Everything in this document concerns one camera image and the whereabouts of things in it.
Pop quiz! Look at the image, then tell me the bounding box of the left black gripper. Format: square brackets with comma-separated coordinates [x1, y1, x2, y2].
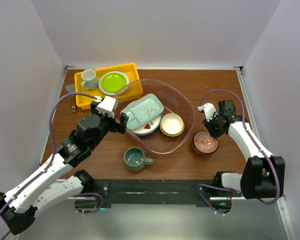
[90, 101, 128, 149]

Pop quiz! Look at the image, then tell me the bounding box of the red brown bottom bowl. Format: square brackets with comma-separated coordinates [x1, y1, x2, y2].
[192, 129, 219, 150]

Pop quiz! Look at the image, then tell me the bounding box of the watermelon pattern plate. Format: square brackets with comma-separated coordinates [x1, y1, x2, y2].
[132, 122, 160, 136]
[132, 114, 162, 136]

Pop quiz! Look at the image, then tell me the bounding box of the light blue rectangular dish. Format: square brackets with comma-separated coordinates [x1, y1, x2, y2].
[121, 93, 164, 130]

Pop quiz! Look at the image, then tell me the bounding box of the brown beige glazed bowl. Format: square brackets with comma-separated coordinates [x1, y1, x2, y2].
[192, 144, 219, 156]

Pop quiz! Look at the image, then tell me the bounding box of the teal ceramic mug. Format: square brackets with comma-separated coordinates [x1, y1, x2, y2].
[123, 147, 154, 172]

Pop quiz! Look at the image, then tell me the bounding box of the dark bowl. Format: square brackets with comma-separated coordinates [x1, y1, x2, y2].
[160, 113, 184, 135]

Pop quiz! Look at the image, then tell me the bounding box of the yellow blue patterned bowl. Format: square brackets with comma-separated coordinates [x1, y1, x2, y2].
[159, 124, 185, 137]

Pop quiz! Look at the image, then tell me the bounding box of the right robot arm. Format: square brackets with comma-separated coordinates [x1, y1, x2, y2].
[197, 100, 285, 204]

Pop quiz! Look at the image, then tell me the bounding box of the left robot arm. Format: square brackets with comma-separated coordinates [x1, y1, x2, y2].
[0, 96, 129, 235]

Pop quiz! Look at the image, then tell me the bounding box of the clear plastic bin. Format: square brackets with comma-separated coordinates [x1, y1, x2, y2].
[113, 78, 196, 156]

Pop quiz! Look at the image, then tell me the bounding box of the yellow plastic tray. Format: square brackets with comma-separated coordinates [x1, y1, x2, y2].
[74, 62, 144, 110]

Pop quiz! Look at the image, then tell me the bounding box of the grey rimmed plate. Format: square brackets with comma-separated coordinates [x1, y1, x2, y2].
[98, 71, 131, 97]

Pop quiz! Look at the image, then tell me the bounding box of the lime green plate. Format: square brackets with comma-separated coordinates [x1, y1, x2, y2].
[100, 72, 129, 93]

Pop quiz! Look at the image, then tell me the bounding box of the light blue white mug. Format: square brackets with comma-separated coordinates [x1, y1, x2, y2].
[81, 69, 99, 90]

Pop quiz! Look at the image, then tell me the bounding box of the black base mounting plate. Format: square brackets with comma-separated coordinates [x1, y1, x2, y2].
[74, 178, 241, 211]

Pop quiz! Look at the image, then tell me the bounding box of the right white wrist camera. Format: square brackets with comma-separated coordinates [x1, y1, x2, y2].
[197, 103, 219, 122]

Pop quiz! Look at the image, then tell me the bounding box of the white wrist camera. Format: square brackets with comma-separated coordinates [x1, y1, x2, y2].
[197, 103, 219, 122]
[93, 96, 118, 119]

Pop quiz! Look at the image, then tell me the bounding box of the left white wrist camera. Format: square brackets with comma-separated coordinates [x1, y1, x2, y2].
[93, 96, 118, 119]

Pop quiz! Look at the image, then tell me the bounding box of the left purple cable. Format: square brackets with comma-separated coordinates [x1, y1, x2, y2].
[0, 92, 100, 240]

